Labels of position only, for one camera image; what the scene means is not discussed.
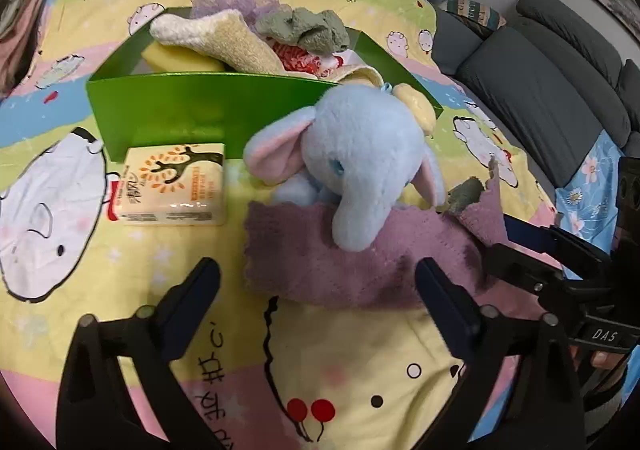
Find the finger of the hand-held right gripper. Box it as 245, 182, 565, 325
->
502, 215, 613, 281
482, 241, 568, 298

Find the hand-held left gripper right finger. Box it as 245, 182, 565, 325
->
415, 257, 586, 450

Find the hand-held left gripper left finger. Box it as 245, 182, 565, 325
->
56, 257, 223, 450

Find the mauve towel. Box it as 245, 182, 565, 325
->
243, 175, 508, 308

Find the blue elephant plush toy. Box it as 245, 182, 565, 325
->
242, 84, 447, 251

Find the green cardboard box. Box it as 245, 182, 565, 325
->
86, 6, 443, 165

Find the cream fluffy cloth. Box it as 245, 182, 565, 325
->
150, 10, 383, 90

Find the person's right hand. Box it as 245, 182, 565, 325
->
591, 351, 627, 372

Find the cartoon printed blanket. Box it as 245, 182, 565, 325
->
0, 0, 566, 450

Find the blue floral blanket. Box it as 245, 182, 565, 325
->
555, 130, 626, 251

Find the small grey green cloth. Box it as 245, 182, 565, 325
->
445, 178, 485, 215

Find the yellow tissue packet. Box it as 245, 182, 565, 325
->
107, 142, 227, 227

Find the grey sofa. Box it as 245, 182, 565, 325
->
432, 0, 640, 201

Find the yellow green sponge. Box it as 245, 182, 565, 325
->
144, 42, 225, 75

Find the striped cushion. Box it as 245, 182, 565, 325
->
446, 0, 507, 39

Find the red white patterned cloth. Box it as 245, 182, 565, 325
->
274, 42, 358, 80

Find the pink printed cloth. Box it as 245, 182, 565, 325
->
0, 0, 63, 100

